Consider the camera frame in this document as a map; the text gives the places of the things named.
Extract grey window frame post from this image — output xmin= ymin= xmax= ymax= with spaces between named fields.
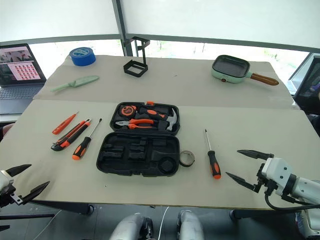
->
xmin=111 ymin=0 xmax=134 ymax=57

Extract cross head screwdriver orange black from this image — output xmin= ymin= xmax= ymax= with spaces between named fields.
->
xmin=204 ymin=128 xmax=222 ymax=180

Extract silver right robot leg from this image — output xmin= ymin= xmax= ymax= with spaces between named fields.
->
xmin=175 ymin=209 xmax=206 ymax=240

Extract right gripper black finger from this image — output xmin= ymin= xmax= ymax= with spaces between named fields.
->
xmin=236 ymin=149 xmax=275 ymax=161
xmin=225 ymin=171 xmax=260 ymax=194

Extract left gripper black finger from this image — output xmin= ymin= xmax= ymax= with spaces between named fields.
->
xmin=4 ymin=163 xmax=33 ymax=178
xmin=22 ymin=180 xmax=51 ymax=203

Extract orange black tape measure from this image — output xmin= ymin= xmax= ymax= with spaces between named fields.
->
xmin=119 ymin=104 xmax=138 ymax=117

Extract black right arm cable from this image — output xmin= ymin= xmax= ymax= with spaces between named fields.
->
xmin=264 ymin=193 xmax=320 ymax=214

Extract silver robot leg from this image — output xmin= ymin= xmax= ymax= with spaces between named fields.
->
xmin=175 ymin=209 xmax=206 ymax=240
xmin=109 ymin=212 xmax=154 ymax=240

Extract black wire frame stand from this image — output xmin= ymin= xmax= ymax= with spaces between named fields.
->
xmin=122 ymin=36 xmax=151 ymax=79

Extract pale green plastic knife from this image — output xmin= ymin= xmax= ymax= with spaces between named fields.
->
xmin=49 ymin=75 xmax=100 ymax=93

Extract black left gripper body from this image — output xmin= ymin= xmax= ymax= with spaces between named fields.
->
xmin=0 ymin=187 xmax=25 ymax=209

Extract green electric pan wooden handle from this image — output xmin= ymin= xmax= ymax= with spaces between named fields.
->
xmin=211 ymin=54 xmax=280 ymax=87

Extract blue masking tape roll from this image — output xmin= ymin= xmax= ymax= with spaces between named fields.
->
xmin=68 ymin=46 xmax=97 ymax=67

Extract black tool case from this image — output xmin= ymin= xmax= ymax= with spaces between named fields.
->
xmin=95 ymin=100 xmax=182 ymax=178

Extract orange voltage tester pen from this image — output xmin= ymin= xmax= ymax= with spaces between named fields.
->
xmin=51 ymin=111 xmax=80 ymax=136

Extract claw hammer orange black grip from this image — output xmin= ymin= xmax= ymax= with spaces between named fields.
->
xmin=138 ymin=106 xmax=179 ymax=132

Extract black electrical tape roll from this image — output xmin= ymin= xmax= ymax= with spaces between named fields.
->
xmin=178 ymin=150 xmax=196 ymax=168

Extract open laptop computer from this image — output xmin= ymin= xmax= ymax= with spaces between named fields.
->
xmin=0 ymin=43 xmax=48 ymax=116

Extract orange handled pliers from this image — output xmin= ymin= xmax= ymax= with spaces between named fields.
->
xmin=115 ymin=118 xmax=155 ymax=131

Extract flat head screwdriver orange black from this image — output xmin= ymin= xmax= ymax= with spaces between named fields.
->
xmin=71 ymin=118 xmax=103 ymax=161

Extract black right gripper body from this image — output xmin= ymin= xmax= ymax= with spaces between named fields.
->
xmin=254 ymin=163 xmax=279 ymax=196

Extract white cable under table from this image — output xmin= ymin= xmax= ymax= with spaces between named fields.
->
xmin=158 ymin=205 xmax=171 ymax=240

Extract silver left robot leg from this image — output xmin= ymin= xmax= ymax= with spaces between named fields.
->
xmin=109 ymin=212 xmax=154 ymax=240

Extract orange black utility knife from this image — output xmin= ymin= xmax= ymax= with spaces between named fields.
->
xmin=50 ymin=118 xmax=92 ymax=152

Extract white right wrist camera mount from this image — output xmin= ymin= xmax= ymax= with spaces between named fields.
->
xmin=260 ymin=157 xmax=294 ymax=196

